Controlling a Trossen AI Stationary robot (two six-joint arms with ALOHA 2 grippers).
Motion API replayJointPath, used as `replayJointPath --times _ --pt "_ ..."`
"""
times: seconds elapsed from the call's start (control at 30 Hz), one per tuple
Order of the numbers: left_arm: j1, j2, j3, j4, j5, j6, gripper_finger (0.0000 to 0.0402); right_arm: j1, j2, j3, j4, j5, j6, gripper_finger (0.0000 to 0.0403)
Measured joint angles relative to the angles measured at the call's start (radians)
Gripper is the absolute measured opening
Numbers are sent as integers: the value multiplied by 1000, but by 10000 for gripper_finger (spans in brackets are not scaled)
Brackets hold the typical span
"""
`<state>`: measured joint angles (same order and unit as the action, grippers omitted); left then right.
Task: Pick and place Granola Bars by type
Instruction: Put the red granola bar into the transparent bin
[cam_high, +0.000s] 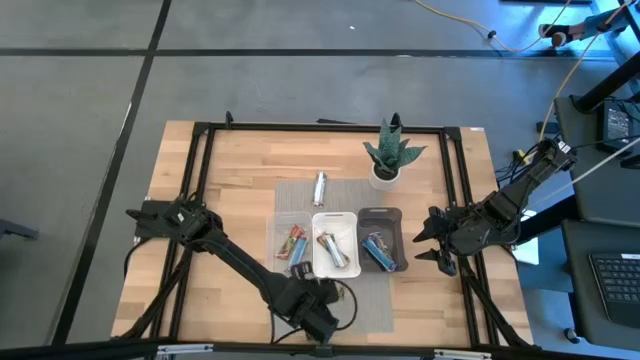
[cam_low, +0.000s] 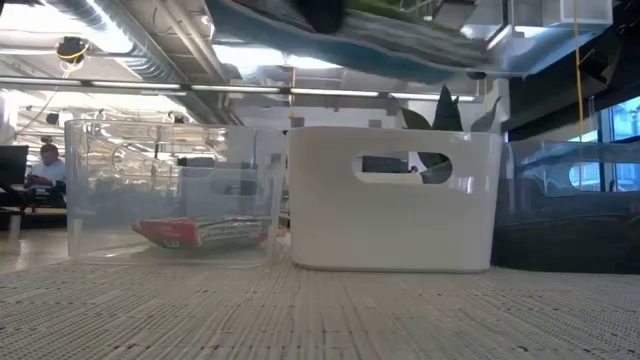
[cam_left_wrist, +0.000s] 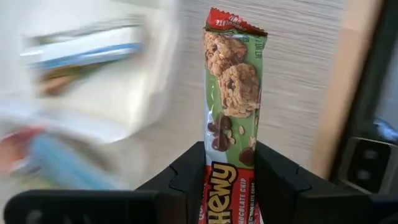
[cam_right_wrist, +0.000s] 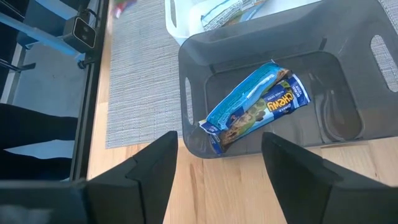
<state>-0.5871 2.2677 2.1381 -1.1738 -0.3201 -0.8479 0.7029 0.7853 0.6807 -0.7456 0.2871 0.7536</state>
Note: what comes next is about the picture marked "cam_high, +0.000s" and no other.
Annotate yellow extension cord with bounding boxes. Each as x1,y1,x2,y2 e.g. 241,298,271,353
413,0,572,54

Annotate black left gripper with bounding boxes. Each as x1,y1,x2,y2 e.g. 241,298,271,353
279,260,346,314

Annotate brown orange granola bar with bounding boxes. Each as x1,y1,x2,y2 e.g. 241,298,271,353
316,231,341,254

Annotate silvery blue granola bar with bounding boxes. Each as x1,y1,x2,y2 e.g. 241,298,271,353
325,234,351,269

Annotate clear plastic bin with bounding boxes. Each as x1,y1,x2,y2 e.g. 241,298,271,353
265,210,315,275

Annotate dark blue granola bar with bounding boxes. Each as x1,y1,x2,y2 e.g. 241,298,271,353
360,235,394,273
368,231,399,269

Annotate black aluminium table frame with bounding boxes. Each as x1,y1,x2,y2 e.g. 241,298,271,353
112,112,534,351

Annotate black laptop keyboard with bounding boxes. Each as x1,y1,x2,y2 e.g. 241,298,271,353
588,251,640,330

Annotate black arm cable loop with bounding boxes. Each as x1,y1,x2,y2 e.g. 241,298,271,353
332,278,359,332

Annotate blue red-ended granola bar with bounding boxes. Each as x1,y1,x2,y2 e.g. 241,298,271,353
287,235,310,270

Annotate white round plant pot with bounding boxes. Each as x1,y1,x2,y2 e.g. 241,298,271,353
368,162,402,192

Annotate grey side desk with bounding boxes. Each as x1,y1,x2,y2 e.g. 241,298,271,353
553,93,640,217
560,218,640,352

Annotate green snake plant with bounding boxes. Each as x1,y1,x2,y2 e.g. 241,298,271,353
362,118,428,177

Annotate green and red granola bar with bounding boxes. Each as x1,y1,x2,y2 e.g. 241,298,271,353
274,223,306,260

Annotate dark grey plastic bin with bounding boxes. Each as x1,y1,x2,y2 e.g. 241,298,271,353
356,206,409,274

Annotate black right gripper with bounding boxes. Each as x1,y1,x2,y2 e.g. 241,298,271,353
413,205,501,278

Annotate white plastic bin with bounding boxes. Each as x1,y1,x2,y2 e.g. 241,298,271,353
311,211,362,280

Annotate grey woven placemat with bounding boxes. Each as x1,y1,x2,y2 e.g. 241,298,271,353
273,178,396,335

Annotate person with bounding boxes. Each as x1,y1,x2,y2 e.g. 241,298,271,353
537,2,640,50

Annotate pale blue-white granola bar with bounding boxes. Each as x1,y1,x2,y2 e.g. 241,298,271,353
311,170,328,208

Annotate black gantry beam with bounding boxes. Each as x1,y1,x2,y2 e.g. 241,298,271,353
0,338,640,360

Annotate black power device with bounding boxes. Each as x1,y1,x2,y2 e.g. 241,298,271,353
597,98,639,155

